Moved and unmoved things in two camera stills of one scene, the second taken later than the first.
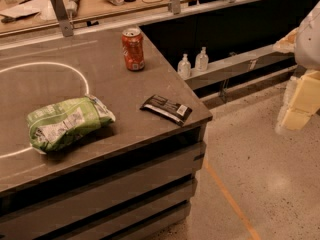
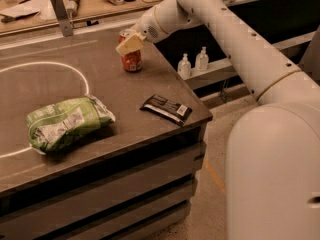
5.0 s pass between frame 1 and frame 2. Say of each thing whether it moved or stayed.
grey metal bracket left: stayed
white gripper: moved
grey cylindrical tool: stayed
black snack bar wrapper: stayed
